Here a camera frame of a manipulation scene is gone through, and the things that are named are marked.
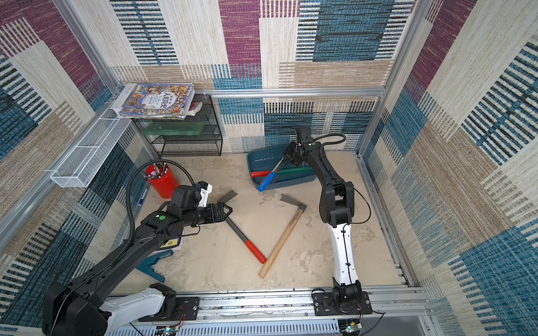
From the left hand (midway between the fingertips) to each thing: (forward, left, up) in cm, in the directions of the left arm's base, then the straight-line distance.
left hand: (225, 210), depth 80 cm
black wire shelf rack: (+36, +16, +7) cm, 40 cm away
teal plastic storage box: (+38, -12, -14) cm, 42 cm away
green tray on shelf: (+36, +26, +11) cm, 45 cm away
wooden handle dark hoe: (+9, -31, -14) cm, 36 cm away
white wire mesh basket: (+7, +46, +18) cm, 50 cm away
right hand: (+32, -26, -3) cm, 41 cm away
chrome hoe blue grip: (+18, -18, -1) cm, 25 cm away
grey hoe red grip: (-7, -8, -15) cm, 18 cm away
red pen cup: (+18, +30, -3) cm, 36 cm away
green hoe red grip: (+34, -28, -17) cm, 47 cm away
